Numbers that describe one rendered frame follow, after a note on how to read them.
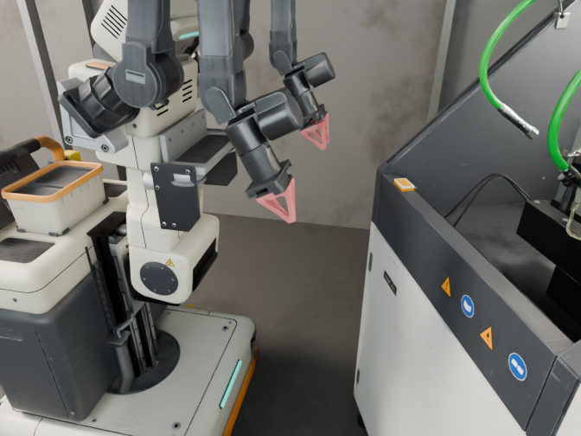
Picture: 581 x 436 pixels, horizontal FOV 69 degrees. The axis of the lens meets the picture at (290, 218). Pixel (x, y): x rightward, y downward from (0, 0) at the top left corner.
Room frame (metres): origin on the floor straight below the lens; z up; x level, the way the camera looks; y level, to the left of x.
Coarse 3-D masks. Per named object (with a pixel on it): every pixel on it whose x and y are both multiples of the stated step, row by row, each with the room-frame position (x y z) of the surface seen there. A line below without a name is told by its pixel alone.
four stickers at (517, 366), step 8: (448, 280) 0.65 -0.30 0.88; (448, 288) 0.64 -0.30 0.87; (464, 296) 0.59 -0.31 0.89; (464, 304) 0.59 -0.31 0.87; (472, 304) 0.57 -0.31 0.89; (464, 312) 0.58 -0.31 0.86; (472, 312) 0.56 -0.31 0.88; (488, 328) 0.52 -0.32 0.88; (480, 336) 0.53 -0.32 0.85; (488, 336) 0.51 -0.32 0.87; (496, 336) 0.50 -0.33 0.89; (488, 344) 0.51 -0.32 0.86; (512, 352) 0.46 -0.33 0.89; (512, 360) 0.46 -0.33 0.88; (520, 360) 0.44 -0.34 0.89; (512, 368) 0.45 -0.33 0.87; (520, 368) 0.44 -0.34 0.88; (528, 368) 0.43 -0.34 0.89; (520, 376) 0.43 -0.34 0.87; (520, 384) 0.43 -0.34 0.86
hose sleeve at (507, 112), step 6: (504, 108) 0.85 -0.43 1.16; (510, 108) 0.86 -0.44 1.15; (504, 114) 0.85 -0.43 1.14; (510, 114) 0.84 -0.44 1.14; (516, 114) 0.85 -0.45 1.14; (510, 120) 0.85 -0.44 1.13; (516, 120) 0.84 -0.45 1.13; (522, 120) 0.84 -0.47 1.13; (516, 126) 0.85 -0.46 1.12; (522, 126) 0.84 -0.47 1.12; (528, 126) 0.84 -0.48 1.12; (528, 132) 0.84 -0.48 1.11
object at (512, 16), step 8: (528, 0) 0.85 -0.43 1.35; (520, 8) 0.85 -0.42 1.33; (512, 16) 0.85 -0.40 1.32; (504, 24) 0.86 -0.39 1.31; (496, 32) 0.86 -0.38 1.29; (496, 40) 0.86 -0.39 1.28; (488, 48) 0.86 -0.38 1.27; (488, 56) 0.86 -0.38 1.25; (480, 64) 0.87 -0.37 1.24; (480, 72) 0.87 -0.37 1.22; (480, 80) 0.87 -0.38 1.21; (488, 88) 0.86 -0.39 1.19; (488, 96) 0.86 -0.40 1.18; (496, 104) 0.85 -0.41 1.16
